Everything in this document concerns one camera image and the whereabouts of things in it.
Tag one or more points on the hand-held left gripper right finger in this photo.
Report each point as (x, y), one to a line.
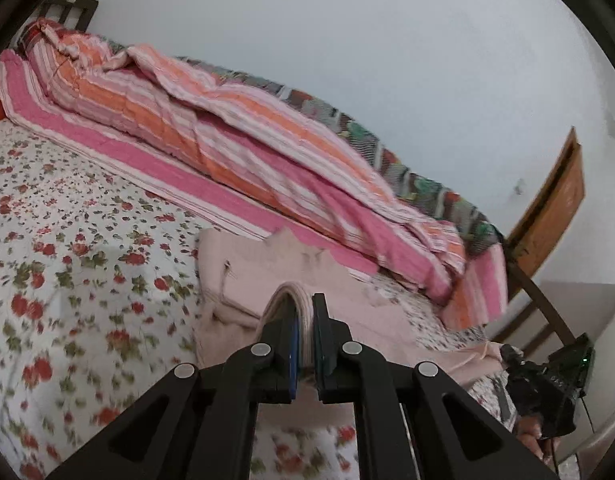
(327, 340)

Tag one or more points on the dark floral patchwork quilt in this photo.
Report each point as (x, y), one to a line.
(412, 185)

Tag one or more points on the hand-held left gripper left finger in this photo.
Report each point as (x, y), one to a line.
(295, 355)

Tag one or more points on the dark wooden footboard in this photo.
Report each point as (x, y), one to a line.
(542, 295)

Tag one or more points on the pink knitted sweater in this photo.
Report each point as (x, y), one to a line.
(247, 270)

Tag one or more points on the floral rose bed sheet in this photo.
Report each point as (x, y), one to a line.
(62, 260)

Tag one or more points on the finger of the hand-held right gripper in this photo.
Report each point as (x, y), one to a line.
(511, 355)

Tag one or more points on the dark wooden headboard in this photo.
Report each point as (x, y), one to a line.
(67, 10)

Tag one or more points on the white wall switch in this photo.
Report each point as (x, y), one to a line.
(518, 186)

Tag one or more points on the pink orange striped quilt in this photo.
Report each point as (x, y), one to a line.
(237, 125)

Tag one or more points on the person's right hand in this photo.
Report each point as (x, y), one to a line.
(535, 435)

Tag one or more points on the beige plastic chair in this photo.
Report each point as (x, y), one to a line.
(602, 432)

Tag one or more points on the brown wooden door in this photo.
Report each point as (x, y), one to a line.
(552, 210)

